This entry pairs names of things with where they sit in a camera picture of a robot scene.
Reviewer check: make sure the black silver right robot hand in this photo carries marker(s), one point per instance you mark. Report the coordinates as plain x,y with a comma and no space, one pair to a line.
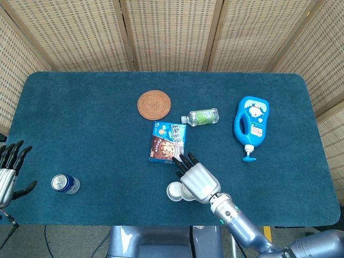
200,182

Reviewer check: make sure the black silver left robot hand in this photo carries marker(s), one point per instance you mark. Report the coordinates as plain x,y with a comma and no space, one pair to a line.
6,182

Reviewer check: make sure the blue chocolate cookie box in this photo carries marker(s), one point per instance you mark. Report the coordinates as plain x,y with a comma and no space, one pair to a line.
166,142

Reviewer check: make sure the blue soda can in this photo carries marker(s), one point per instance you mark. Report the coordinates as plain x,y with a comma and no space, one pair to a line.
65,184

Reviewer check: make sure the clear bottle green label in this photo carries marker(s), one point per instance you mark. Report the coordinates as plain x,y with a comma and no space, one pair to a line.
203,117

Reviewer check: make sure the grey blue robot torso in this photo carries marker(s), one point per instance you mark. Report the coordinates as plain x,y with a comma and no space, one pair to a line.
161,242

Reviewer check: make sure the blue pump detergent bottle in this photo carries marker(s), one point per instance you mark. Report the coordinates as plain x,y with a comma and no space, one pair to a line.
251,123

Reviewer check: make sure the round woven rattan coaster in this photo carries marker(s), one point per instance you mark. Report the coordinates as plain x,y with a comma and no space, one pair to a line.
154,105

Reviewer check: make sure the dark blue table mat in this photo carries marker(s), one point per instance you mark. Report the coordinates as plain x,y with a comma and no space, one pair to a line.
107,102

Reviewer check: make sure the woven bamboo folding screen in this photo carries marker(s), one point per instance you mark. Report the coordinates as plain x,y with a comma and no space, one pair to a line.
172,32

